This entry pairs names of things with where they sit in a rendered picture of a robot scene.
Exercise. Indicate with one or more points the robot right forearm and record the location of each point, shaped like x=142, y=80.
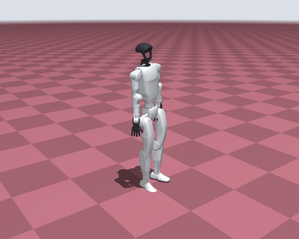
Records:
x=136, y=109

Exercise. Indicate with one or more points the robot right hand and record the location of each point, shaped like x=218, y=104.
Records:
x=136, y=128

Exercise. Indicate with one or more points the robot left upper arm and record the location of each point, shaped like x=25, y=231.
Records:
x=159, y=69

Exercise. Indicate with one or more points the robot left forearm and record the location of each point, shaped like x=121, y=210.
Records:
x=158, y=99

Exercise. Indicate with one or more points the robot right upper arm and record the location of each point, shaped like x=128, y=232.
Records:
x=135, y=77

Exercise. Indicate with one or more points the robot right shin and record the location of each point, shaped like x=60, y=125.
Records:
x=145, y=163

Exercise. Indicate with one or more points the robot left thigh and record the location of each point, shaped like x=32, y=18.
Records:
x=161, y=128

